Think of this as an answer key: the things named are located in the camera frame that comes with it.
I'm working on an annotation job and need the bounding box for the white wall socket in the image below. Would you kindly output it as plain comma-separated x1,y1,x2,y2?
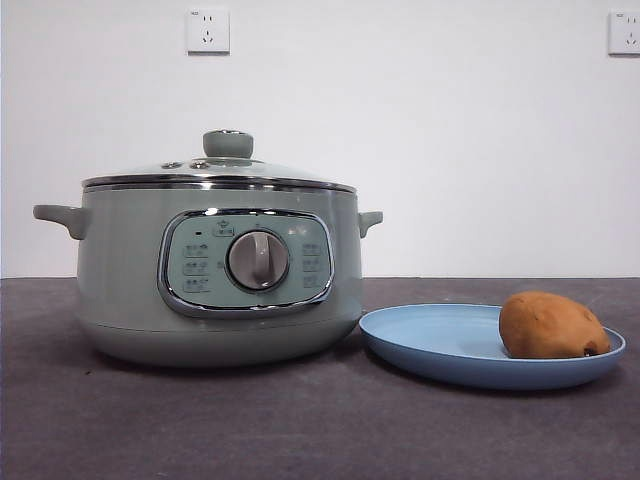
608,10,640,56
187,8,232,55

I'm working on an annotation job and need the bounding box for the blue round plate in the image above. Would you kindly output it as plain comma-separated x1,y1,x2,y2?
358,302,627,391

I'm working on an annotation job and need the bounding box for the pale green electric steamer pot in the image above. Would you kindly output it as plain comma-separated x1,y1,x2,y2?
32,175,385,369

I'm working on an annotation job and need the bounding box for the brown potato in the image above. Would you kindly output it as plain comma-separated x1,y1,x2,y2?
498,291,612,360

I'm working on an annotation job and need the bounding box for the glass lid with green knob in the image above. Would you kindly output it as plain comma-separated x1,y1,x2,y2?
82,129,358,188

